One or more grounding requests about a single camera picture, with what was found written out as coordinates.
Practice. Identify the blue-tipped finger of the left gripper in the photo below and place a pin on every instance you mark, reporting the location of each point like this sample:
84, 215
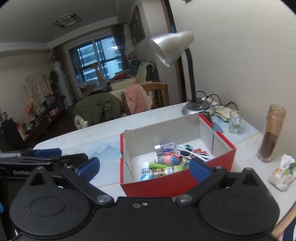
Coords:
47, 153

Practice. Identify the white frame sunglasses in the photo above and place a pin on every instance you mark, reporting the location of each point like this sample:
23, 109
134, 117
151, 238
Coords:
187, 152

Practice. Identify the clear jar silver lid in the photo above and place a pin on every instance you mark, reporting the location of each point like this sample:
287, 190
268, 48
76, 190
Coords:
161, 149

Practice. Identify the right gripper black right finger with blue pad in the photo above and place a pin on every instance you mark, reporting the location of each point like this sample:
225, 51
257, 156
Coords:
208, 179

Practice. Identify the pink cloth on chair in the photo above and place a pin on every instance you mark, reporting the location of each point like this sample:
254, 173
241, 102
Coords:
137, 99

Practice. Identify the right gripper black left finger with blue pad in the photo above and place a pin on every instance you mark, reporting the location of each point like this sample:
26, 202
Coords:
79, 179

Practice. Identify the dark tv cabinet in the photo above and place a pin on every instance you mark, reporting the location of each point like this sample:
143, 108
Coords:
12, 136

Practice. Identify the crumpled snack packet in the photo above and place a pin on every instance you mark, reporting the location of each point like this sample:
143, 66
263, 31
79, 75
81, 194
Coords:
284, 175

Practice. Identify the tall brown glass jar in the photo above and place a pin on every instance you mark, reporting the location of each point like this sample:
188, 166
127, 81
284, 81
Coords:
274, 122

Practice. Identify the small drinking glass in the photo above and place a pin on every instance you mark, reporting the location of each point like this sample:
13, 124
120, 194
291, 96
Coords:
235, 121

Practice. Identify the red orange toy keychain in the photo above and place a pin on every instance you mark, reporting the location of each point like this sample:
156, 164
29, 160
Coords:
201, 152

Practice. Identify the green white glue pen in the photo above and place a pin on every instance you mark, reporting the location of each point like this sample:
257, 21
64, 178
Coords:
157, 166

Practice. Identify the red white cardboard box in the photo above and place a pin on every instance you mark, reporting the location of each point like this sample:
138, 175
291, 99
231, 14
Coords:
137, 150

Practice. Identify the blue mountain table mat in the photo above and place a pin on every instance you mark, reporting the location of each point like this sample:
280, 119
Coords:
107, 150

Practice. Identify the olive green jacket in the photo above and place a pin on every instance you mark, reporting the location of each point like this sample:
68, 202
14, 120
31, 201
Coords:
96, 109

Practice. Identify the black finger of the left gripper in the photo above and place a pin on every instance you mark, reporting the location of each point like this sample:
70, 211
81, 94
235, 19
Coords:
71, 160

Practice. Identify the green lidded small jar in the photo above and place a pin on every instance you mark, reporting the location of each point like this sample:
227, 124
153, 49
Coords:
161, 172

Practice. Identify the silver desk lamp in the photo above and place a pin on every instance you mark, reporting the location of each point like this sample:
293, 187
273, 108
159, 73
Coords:
169, 49

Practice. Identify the pink pig toy figure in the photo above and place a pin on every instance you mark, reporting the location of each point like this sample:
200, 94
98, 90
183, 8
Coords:
168, 160

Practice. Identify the wooden chair with pink cloth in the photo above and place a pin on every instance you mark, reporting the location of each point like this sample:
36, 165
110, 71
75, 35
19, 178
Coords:
157, 91

